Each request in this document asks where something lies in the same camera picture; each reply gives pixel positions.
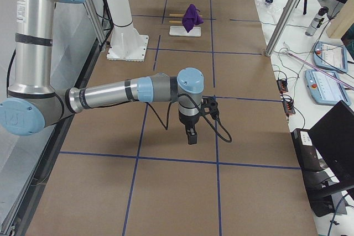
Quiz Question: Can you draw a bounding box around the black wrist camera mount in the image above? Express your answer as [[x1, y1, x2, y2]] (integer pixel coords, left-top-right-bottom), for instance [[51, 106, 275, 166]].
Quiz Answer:
[[201, 96, 220, 120]]

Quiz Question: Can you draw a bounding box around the white camera mast base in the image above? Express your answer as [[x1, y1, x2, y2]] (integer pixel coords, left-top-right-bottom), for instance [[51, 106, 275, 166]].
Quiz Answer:
[[84, 0, 149, 62]]

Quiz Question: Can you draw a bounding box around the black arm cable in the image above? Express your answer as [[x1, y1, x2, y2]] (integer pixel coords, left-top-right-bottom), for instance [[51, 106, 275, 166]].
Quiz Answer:
[[148, 93, 232, 143]]

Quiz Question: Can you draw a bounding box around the aluminium frame post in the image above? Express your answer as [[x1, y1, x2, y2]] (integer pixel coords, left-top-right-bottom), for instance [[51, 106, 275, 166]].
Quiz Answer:
[[264, 0, 299, 57]]

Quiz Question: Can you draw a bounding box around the purple towel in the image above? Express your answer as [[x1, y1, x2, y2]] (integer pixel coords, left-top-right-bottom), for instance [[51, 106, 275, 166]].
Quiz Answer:
[[182, 4, 204, 33]]

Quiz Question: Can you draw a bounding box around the teach pendant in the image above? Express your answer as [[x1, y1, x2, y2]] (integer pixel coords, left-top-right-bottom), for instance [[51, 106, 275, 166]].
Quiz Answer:
[[305, 69, 351, 106], [314, 41, 348, 73]]

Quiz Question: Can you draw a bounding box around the teach pendant near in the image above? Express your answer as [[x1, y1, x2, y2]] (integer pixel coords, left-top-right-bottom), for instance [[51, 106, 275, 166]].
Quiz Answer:
[[305, 69, 351, 106]]

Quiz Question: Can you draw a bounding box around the grey robot arm empty gripper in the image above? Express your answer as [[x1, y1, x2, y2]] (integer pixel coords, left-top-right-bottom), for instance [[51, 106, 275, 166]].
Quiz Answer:
[[0, 0, 206, 137]]

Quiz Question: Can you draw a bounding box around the teach pendant far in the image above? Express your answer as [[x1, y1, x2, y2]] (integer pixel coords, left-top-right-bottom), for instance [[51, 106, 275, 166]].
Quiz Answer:
[[314, 41, 348, 73]]

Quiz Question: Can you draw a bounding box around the white rack base tray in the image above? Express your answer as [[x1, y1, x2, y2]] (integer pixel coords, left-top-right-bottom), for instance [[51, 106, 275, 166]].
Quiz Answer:
[[169, 26, 201, 37]]

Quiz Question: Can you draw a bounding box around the black empty gripper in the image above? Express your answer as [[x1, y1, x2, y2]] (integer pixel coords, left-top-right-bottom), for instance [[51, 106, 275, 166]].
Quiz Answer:
[[179, 112, 200, 145]]

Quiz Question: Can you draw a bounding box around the black monitor on stand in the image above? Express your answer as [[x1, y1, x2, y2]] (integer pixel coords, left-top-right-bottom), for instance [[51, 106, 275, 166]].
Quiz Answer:
[[291, 100, 353, 217]]

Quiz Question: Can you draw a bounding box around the wooden rack rod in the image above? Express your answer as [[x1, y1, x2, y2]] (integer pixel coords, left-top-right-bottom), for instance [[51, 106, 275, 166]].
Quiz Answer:
[[168, 13, 203, 18], [169, 20, 182, 25]]

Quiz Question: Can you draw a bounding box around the clear water bottle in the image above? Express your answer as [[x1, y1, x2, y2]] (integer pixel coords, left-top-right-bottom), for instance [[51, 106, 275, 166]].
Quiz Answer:
[[305, 6, 329, 36]]

